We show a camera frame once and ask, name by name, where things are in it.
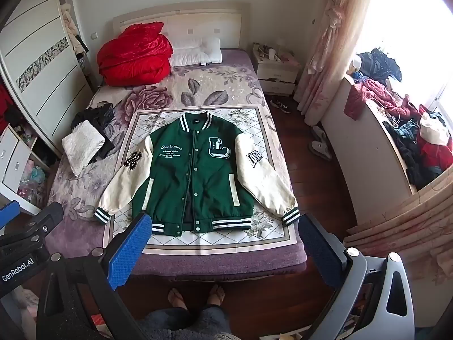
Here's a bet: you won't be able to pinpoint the bed with cream headboard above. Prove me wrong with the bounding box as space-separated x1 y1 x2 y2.
46 2 308 277

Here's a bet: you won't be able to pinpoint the white wardrobe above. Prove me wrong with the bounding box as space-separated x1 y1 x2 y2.
0 0 94 156

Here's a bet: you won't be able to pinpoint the purple floral blanket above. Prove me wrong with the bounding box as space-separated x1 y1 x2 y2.
46 48 308 277

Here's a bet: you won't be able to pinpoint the white nightstand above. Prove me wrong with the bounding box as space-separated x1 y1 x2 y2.
252 42 301 95

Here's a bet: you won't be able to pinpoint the black garment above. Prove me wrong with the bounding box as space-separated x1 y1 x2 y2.
71 103 116 160

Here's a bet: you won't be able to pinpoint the pink tied curtain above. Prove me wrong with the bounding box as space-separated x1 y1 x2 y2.
294 0 376 126

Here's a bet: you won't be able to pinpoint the person's left foot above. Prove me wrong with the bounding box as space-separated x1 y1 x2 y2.
168 288 188 312

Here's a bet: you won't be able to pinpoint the red quilt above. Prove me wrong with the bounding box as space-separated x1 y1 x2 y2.
97 21 174 86

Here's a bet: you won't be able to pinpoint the pile of mixed clothes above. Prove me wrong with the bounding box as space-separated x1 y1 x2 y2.
343 48 453 190

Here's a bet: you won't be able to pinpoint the white drawer unit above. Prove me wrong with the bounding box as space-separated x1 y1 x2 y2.
0 126 48 216

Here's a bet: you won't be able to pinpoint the white pillow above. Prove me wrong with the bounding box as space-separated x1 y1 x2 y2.
169 36 223 67

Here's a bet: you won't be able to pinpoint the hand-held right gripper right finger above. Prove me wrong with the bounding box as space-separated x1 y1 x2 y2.
299 214 415 340

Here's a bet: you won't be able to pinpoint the person's foot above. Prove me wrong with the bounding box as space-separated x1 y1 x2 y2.
207 284 226 307
168 288 188 312

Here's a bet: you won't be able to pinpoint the white quilted mat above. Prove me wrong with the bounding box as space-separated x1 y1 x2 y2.
104 104 303 256

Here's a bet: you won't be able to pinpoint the dark shoes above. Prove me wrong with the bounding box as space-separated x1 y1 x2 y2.
271 99 292 114

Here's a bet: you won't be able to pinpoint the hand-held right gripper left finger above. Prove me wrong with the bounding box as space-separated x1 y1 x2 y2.
35 212 153 340

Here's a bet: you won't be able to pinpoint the person's right leg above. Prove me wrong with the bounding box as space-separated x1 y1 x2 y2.
198 305 241 340

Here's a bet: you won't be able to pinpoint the person's right foot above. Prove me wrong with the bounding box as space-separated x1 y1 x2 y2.
207 284 226 307

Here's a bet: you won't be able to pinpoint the green varsity jacket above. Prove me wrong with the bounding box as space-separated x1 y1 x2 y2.
94 111 301 238

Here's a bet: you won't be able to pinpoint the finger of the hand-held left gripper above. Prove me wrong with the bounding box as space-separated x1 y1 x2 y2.
0 200 21 233
0 202 65 247

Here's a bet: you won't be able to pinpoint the beige hanging clothes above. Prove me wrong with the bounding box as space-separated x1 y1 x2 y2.
62 3 89 57

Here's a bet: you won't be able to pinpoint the white window bench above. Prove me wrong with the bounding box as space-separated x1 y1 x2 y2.
320 74 418 224

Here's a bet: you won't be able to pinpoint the pink striped curtain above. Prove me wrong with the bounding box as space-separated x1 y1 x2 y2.
345 170 453 340

